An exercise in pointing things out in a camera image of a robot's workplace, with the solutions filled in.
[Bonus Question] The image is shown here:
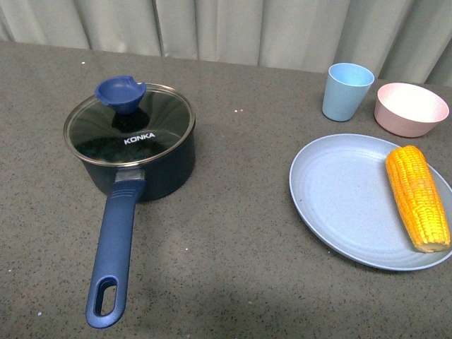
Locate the yellow corn cob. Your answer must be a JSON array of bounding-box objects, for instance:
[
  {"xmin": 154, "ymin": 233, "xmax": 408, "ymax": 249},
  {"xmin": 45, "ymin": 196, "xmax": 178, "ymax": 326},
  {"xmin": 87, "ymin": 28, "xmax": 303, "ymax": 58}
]
[{"xmin": 386, "ymin": 145, "xmax": 451, "ymax": 253}]

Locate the light blue plastic cup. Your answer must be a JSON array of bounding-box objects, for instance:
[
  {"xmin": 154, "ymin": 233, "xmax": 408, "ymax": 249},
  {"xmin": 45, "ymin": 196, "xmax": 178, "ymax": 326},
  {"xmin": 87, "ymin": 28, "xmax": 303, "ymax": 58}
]
[{"xmin": 322, "ymin": 63, "xmax": 375, "ymax": 122}]

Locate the dark blue saucepan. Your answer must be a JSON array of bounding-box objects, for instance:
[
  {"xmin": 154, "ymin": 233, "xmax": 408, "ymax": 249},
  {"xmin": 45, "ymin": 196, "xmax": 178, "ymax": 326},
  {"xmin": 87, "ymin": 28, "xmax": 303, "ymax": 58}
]
[{"xmin": 63, "ymin": 83, "xmax": 197, "ymax": 330}]

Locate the light blue plate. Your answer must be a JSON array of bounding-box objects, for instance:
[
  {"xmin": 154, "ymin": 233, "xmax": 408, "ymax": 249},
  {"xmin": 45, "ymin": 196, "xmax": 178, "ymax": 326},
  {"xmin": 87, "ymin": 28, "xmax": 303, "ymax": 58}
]
[{"xmin": 289, "ymin": 133, "xmax": 451, "ymax": 271}]

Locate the white pleated curtain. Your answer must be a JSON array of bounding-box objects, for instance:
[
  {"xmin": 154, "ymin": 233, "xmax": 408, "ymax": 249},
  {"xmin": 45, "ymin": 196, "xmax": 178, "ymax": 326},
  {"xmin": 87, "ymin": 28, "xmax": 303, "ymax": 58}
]
[{"xmin": 1, "ymin": 0, "xmax": 451, "ymax": 85}]

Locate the pink plastic bowl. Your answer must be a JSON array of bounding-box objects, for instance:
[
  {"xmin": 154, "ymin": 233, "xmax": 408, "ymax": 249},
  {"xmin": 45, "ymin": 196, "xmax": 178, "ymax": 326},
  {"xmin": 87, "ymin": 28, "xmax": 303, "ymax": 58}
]
[{"xmin": 374, "ymin": 83, "xmax": 449, "ymax": 138}]

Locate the glass lid blue knob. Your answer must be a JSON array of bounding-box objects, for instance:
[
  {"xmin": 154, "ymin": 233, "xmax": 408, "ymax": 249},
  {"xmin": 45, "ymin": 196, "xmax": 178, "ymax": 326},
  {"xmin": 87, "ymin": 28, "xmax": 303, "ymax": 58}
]
[{"xmin": 64, "ymin": 76, "xmax": 196, "ymax": 167}]

